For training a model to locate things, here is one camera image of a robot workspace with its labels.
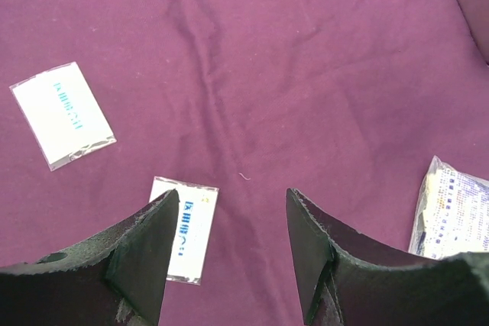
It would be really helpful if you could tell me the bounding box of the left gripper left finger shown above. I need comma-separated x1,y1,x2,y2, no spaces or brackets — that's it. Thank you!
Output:
1,189,179,325

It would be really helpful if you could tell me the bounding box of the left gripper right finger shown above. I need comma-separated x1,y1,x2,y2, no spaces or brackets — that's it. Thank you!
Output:
286,189,488,325

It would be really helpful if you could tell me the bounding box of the white sachet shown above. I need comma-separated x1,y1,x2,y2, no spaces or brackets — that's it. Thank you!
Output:
10,62,117,171
150,176,219,285

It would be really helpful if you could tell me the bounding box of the clear bag printed pack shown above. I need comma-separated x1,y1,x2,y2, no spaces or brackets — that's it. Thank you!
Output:
408,156,488,260

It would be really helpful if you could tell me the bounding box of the purple cloth mat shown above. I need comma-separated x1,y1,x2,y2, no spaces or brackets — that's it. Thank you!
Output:
1,0,488,325

